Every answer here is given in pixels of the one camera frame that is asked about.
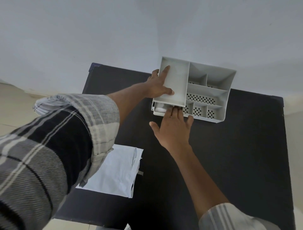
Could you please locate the person's left hand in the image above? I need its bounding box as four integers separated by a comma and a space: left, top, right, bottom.
144, 65, 175, 98

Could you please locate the person's right hand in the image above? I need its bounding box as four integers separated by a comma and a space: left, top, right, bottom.
149, 107, 194, 156

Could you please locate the grey organizer drawer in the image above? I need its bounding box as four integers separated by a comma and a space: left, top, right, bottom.
152, 101, 185, 117

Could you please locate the grey plastic desk organizer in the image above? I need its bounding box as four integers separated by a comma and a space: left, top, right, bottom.
151, 56, 237, 124

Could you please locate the person's left forearm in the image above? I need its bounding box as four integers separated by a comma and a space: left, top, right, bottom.
106, 82, 149, 128

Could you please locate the person's right forearm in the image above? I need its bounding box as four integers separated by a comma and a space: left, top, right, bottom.
169, 145, 229, 220

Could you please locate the white folded cloth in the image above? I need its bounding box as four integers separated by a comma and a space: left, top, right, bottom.
76, 144, 144, 198

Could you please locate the grey plaid shirt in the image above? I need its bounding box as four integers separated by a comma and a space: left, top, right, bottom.
0, 94, 284, 230

